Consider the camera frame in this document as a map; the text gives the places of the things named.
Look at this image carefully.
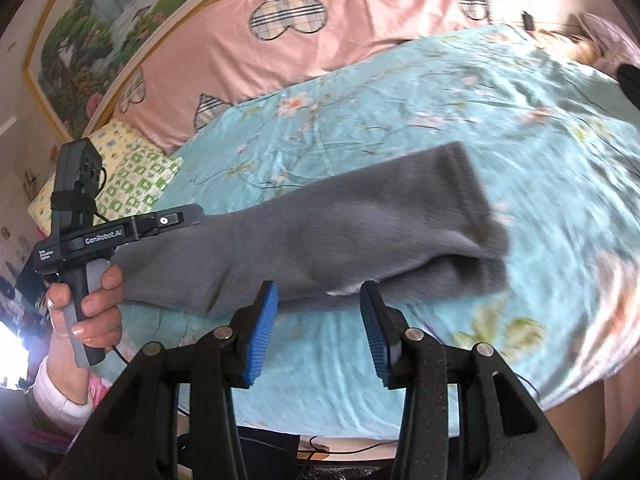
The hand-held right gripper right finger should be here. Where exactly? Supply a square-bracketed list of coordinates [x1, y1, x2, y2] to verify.
[359, 280, 583, 480]

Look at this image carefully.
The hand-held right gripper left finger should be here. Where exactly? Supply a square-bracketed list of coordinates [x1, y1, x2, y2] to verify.
[56, 280, 279, 480]

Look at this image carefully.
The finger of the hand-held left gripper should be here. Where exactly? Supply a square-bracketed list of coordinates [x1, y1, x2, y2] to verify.
[132, 204, 204, 241]

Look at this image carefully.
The grey sock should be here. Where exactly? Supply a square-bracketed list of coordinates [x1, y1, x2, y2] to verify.
[111, 142, 512, 318]

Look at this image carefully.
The person's left forearm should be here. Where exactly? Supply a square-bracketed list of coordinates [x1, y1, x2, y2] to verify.
[22, 332, 96, 436]

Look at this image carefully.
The person's left hand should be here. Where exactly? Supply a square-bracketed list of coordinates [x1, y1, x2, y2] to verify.
[47, 264, 124, 361]

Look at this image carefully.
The green checkered pillow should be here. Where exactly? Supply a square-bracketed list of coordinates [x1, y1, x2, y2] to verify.
[27, 120, 184, 236]

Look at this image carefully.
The light blue floral bedsheet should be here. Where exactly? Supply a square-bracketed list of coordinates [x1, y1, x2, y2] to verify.
[117, 24, 640, 438]

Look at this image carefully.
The pink heart-pattern pillow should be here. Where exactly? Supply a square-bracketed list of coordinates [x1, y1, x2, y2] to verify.
[85, 0, 591, 157]

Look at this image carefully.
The black cable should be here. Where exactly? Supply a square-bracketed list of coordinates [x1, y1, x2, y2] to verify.
[295, 435, 396, 461]

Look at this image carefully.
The landscape wall picture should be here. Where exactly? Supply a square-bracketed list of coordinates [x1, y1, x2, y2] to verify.
[22, 0, 261, 143]

